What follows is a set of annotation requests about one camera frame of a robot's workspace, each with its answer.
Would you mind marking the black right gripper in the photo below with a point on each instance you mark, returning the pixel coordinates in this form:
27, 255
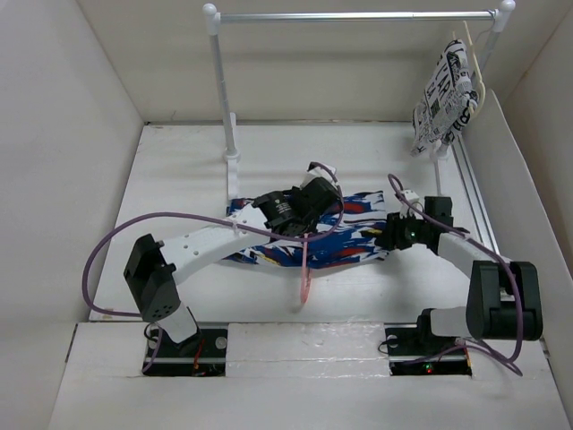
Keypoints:
393, 238

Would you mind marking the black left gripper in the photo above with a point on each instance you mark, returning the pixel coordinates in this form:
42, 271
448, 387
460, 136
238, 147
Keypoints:
313, 225

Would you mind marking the blue white red patterned trousers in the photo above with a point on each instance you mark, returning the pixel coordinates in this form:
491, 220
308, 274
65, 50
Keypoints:
353, 241

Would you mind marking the pink plastic hanger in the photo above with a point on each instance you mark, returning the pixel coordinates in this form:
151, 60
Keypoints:
305, 284

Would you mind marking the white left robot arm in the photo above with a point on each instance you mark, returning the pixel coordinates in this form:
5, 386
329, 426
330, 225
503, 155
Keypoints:
155, 269

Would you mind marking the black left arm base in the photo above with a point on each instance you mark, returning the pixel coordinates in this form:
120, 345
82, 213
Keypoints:
206, 357

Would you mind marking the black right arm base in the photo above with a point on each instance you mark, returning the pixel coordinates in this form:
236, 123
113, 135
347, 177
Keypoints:
413, 350

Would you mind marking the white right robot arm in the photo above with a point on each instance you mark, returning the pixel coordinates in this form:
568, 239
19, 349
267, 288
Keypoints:
503, 300

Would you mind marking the cream plastic hanger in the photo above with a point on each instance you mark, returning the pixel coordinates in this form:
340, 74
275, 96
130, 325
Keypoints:
477, 77

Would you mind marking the white foam front board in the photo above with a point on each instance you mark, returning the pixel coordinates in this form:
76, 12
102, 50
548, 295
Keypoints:
347, 350

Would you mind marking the black white printed garment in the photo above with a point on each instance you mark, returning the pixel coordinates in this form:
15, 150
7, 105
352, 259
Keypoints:
448, 102

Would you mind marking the white metal clothes rack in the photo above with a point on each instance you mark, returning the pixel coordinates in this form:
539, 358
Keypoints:
214, 20

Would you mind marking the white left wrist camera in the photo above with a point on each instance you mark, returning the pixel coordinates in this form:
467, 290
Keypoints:
317, 170

